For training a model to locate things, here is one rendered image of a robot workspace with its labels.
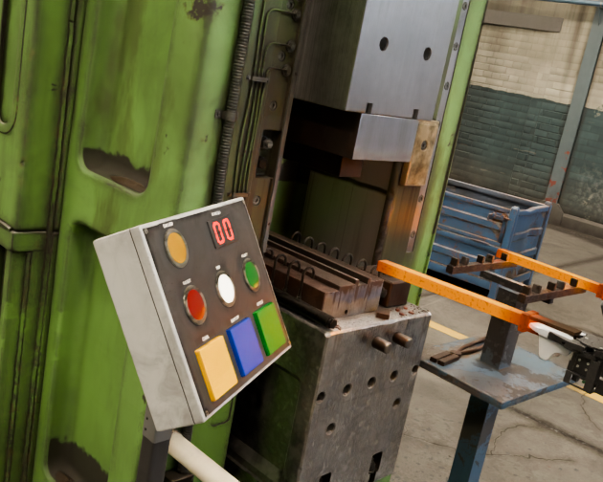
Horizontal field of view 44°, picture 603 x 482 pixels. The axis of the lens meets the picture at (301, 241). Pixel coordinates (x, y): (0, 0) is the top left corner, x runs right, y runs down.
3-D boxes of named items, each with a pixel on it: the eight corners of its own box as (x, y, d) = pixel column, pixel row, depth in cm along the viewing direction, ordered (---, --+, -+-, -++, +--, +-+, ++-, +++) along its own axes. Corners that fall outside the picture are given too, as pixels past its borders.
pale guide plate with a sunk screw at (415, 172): (425, 186, 194) (440, 121, 190) (405, 186, 188) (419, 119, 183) (418, 184, 195) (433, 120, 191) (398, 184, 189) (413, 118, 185)
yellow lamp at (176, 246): (193, 264, 106) (198, 235, 105) (167, 267, 103) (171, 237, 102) (181, 257, 108) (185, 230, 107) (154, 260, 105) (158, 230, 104)
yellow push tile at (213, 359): (238, 382, 110) (223, 334, 109) (216, 401, 102) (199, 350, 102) (228, 384, 110) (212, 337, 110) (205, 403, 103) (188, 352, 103)
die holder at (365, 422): (393, 472, 191) (433, 312, 180) (289, 520, 164) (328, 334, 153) (252, 381, 228) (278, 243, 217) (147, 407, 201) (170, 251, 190)
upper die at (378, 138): (410, 162, 165) (419, 120, 163) (351, 159, 151) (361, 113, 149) (282, 125, 193) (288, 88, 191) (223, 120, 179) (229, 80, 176)
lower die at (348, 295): (377, 310, 174) (385, 275, 172) (319, 320, 160) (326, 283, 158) (258, 254, 201) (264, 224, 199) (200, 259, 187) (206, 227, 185)
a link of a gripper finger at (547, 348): (516, 350, 137) (563, 370, 132) (524, 320, 136) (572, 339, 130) (524, 347, 140) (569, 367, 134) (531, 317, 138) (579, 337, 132)
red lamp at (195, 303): (212, 320, 107) (216, 293, 105) (186, 325, 103) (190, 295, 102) (199, 313, 109) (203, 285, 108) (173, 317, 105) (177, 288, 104)
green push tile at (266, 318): (286, 342, 128) (273, 301, 127) (270, 355, 121) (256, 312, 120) (277, 344, 129) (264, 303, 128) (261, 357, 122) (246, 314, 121)
